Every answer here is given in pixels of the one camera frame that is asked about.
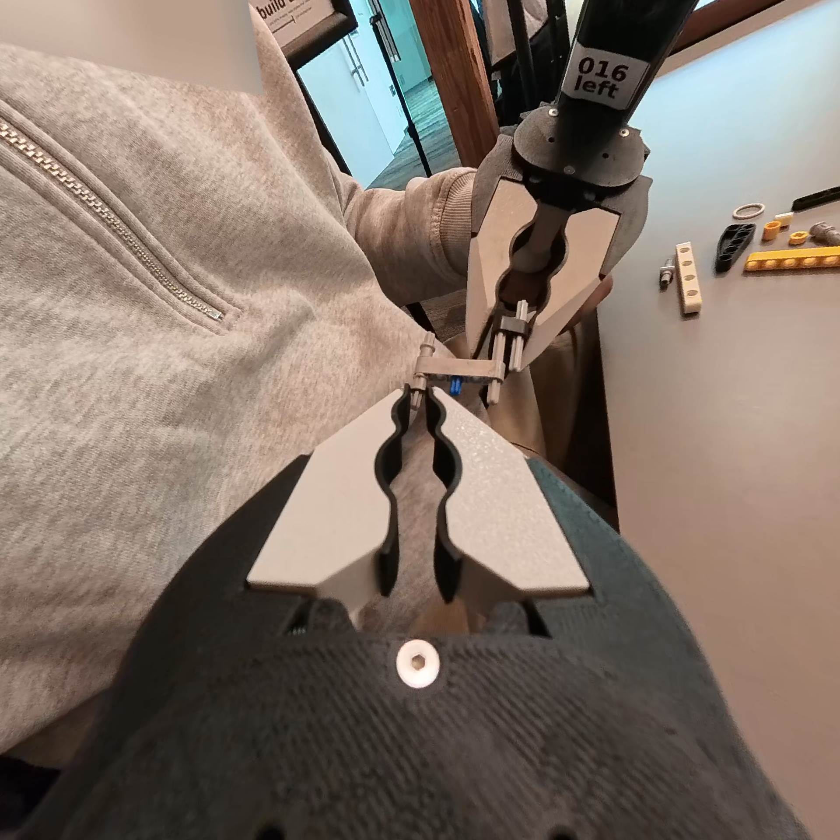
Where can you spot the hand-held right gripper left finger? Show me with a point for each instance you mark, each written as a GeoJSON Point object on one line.
{"type": "Point", "coordinates": [308, 525]}

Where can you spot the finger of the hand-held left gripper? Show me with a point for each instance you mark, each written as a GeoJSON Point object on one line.
{"type": "Point", "coordinates": [584, 262]}
{"type": "Point", "coordinates": [492, 249]}

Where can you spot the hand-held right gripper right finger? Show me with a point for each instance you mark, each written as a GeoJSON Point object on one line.
{"type": "Point", "coordinates": [518, 531]}

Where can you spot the grey lego beam with axle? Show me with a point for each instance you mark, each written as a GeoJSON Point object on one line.
{"type": "Point", "coordinates": [453, 366]}

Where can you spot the person's left forearm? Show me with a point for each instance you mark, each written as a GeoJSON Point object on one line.
{"type": "Point", "coordinates": [407, 223]}

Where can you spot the grey lego pin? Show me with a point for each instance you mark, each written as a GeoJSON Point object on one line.
{"type": "Point", "coordinates": [667, 272]}

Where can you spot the white lego beam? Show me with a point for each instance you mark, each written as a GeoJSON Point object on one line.
{"type": "Point", "coordinates": [688, 282]}

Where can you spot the black curved lego beam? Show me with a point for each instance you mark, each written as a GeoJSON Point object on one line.
{"type": "Point", "coordinates": [733, 249]}

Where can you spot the small cream lego piece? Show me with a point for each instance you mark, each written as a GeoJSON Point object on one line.
{"type": "Point", "coordinates": [784, 218]}

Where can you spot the long yellow lego beam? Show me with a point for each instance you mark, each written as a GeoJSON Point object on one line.
{"type": "Point", "coordinates": [794, 260]}

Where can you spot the grey lego connector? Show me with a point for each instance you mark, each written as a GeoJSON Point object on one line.
{"type": "Point", "coordinates": [823, 233]}

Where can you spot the person's left hand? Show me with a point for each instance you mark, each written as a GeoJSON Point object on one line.
{"type": "Point", "coordinates": [594, 300]}

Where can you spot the black tripod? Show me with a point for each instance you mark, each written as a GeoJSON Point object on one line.
{"type": "Point", "coordinates": [531, 52]}

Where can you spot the glass door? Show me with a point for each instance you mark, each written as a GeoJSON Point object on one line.
{"type": "Point", "coordinates": [374, 98]}

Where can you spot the black framed sign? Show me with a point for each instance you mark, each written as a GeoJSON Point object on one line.
{"type": "Point", "coordinates": [302, 19]}

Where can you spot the wooden post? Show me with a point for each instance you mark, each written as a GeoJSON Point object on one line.
{"type": "Point", "coordinates": [453, 79]}

